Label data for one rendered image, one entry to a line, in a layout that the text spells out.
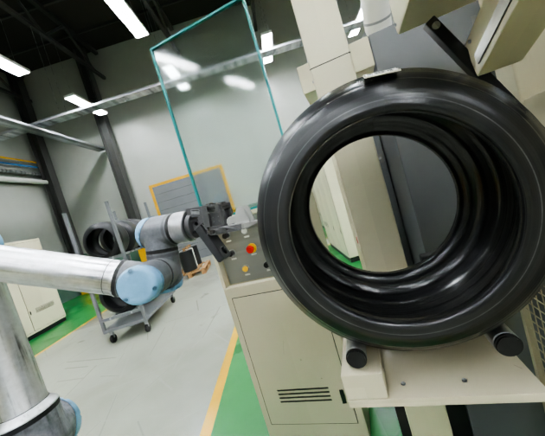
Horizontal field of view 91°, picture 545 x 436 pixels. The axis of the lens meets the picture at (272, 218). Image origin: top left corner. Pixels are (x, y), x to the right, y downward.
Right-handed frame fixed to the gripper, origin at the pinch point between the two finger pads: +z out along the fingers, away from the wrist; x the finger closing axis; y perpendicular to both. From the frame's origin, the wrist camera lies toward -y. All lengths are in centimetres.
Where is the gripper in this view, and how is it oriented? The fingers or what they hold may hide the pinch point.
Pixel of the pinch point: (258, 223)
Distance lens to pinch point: 70.3
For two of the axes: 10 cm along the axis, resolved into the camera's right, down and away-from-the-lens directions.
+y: -1.7, -9.8, -1.0
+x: 2.8, -1.5, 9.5
